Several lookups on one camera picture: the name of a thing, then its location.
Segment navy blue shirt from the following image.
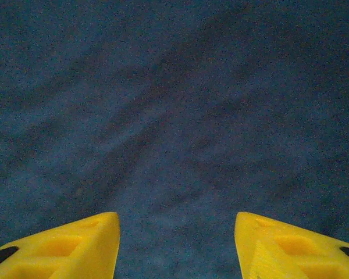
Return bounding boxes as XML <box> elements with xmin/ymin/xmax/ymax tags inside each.
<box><xmin>0</xmin><ymin>0</ymin><xmax>349</xmax><ymax>279</ymax></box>

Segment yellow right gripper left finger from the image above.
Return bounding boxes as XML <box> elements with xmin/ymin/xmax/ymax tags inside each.
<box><xmin>0</xmin><ymin>211</ymin><xmax>120</xmax><ymax>279</ymax></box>

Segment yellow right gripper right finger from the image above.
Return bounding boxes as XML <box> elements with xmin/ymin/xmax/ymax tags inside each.
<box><xmin>234</xmin><ymin>211</ymin><xmax>349</xmax><ymax>279</ymax></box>

